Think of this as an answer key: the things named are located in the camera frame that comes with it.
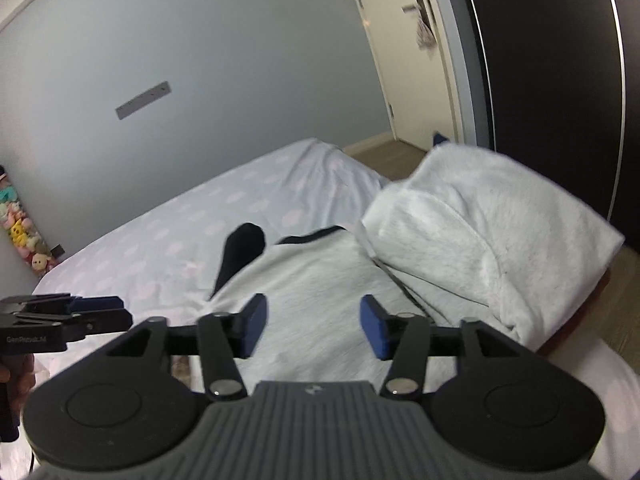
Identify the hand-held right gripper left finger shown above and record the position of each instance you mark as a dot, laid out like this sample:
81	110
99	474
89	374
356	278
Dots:
255	325

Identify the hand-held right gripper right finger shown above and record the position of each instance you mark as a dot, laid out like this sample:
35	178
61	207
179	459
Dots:
374	327

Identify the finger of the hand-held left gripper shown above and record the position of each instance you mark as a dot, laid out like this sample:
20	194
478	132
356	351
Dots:
107	321
100	304

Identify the person's left hand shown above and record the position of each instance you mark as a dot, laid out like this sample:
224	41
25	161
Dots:
22	380

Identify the black cloth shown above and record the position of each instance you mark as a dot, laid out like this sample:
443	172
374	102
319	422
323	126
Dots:
242	250

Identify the hanging colourful plush toys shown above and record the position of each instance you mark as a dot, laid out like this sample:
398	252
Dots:
20	230

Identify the white fleece blanket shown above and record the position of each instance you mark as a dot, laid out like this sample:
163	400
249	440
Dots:
475	220

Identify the blue cloth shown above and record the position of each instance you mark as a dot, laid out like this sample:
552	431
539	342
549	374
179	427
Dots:
440	139

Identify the white cloth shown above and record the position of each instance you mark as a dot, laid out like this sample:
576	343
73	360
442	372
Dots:
615	410

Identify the cream door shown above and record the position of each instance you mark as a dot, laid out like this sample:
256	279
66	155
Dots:
400	60

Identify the black wardrobe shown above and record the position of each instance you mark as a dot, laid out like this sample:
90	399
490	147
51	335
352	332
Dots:
550	85

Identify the black wall plug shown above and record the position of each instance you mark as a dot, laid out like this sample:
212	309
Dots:
57	250

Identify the grey door frame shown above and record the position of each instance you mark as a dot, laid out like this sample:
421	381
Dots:
460	50

